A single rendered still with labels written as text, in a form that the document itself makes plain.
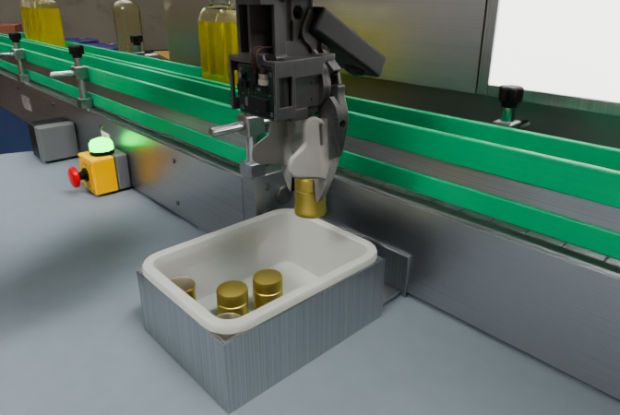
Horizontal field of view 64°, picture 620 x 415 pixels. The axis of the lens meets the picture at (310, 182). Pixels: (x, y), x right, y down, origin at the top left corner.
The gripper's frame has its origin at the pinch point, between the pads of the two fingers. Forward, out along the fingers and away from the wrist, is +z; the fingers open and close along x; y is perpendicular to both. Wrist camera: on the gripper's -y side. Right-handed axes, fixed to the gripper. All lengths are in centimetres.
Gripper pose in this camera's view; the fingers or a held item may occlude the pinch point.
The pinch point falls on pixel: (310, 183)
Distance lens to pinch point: 54.0
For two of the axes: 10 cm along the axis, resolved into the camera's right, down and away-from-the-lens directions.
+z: 0.0, 9.3, 3.6
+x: 6.8, 2.6, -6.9
